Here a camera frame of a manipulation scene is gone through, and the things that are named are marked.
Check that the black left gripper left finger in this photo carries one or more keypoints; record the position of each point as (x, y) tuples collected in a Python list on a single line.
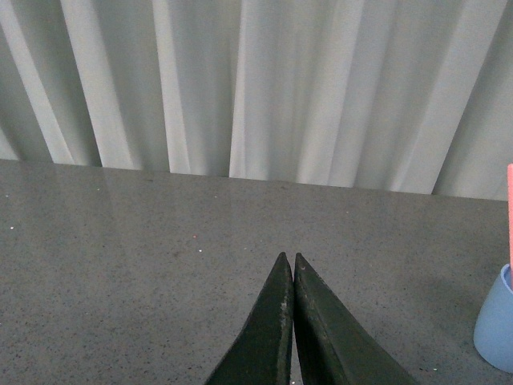
[(262, 351)]

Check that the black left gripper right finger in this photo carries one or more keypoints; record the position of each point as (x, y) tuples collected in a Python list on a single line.
[(332, 346)]

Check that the pink chopstick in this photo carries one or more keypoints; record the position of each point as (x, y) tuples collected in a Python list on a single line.
[(510, 215)]

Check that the blue cup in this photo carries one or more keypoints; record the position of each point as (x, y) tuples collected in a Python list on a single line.
[(493, 328)]

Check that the white curtain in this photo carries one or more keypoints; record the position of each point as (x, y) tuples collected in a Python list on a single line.
[(410, 96)]

